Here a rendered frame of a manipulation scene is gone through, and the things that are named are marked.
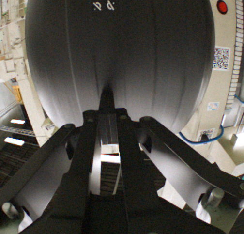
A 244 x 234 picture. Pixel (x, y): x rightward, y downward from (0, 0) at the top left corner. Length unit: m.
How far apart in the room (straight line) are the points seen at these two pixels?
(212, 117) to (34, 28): 0.55
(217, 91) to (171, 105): 0.32
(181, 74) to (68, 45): 0.14
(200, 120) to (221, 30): 0.30
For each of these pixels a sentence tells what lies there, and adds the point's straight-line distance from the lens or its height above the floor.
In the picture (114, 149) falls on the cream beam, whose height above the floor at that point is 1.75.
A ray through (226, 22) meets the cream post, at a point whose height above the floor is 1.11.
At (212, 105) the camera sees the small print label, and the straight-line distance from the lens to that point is 0.54.
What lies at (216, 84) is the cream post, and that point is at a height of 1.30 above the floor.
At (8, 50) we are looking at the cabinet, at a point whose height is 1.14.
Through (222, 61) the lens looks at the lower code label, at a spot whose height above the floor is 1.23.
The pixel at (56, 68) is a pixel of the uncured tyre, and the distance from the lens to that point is 0.19.
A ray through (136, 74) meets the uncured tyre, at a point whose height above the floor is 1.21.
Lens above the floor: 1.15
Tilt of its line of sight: 29 degrees up
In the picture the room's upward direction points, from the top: 177 degrees clockwise
